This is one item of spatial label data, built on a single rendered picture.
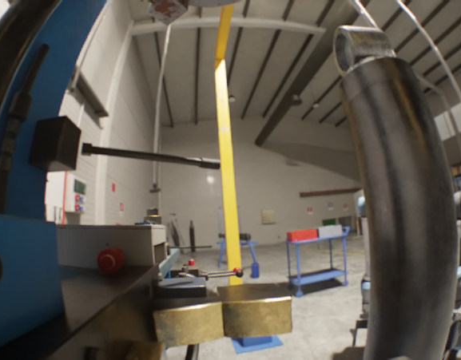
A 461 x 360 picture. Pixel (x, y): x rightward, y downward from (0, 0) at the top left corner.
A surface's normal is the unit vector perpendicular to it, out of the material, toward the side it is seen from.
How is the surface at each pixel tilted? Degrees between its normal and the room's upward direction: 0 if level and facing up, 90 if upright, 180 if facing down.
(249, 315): 90
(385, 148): 90
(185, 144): 90
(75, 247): 90
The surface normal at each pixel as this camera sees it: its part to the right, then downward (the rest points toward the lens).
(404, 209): -0.80, -0.07
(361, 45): -0.15, 0.33
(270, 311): -0.11, -0.21
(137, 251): 0.15, -0.22
